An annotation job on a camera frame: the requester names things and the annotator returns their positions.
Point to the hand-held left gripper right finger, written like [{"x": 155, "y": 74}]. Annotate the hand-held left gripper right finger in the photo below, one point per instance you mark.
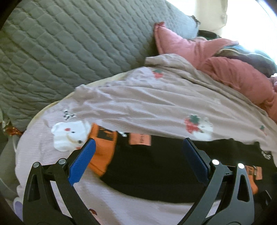
[{"x": 194, "y": 158}]

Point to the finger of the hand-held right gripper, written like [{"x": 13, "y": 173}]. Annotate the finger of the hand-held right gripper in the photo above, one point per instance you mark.
[{"x": 265, "y": 198}]

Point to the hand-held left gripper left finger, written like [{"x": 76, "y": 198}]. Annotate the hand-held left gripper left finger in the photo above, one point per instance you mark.
[{"x": 83, "y": 159}]

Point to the black sweater with orange cuffs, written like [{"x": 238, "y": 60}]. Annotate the black sweater with orange cuffs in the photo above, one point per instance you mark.
[{"x": 151, "y": 168}]

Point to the pink strawberry bear print blanket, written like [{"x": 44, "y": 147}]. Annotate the pink strawberry bear print blanket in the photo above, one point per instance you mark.
[{"x": 151, "y": 101}]

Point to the red gold patterned cloth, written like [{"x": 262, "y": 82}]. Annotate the red gold patterned cloth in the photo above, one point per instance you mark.
[{"x": 12, "y": 130}]

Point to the pink ruffled comforter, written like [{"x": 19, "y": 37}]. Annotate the pink ruffled comforter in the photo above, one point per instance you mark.
[{"x": 238, "y": 73}]

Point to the grey quilted cover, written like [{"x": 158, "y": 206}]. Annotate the grey quilted cover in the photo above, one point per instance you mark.
[{"x": 65, "y": 47}]

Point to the dark striped pillow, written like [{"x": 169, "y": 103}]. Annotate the dark striped pillow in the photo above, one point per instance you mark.
[{"x": 248, "y": 54}]

